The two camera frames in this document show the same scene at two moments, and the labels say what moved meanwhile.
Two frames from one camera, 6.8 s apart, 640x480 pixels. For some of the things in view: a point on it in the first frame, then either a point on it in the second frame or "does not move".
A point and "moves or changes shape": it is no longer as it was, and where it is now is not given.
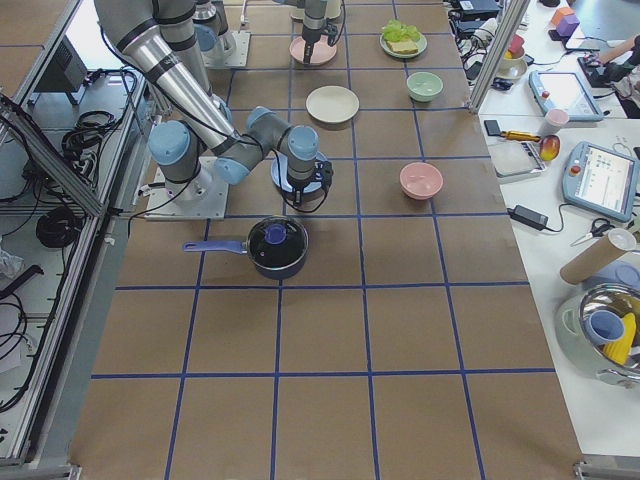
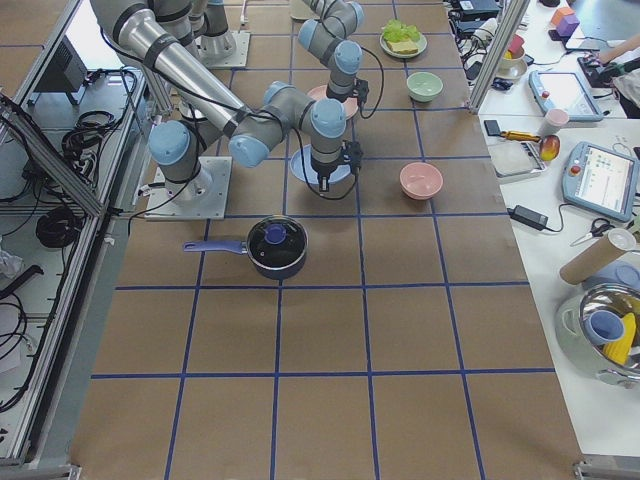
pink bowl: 420,180 does not move
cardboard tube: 617,242 does not move
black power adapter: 528,217 does not move
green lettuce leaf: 395,31 does not move
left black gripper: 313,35 → 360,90
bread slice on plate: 402,46 does not move
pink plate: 321,51 moves or changes shape
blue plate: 280,173 moves or changes shape
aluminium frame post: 511,15 does not move
